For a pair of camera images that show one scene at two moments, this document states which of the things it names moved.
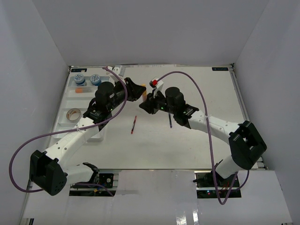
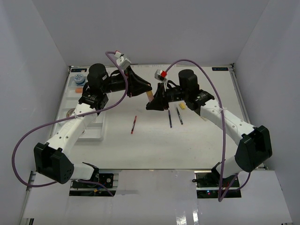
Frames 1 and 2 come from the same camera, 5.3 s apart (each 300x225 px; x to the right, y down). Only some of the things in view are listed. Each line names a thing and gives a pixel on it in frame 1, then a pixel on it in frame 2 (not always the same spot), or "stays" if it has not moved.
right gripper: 149,104 → 160,101
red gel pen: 134,124 stays
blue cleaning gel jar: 79,80 stays
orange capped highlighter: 79,90 stays
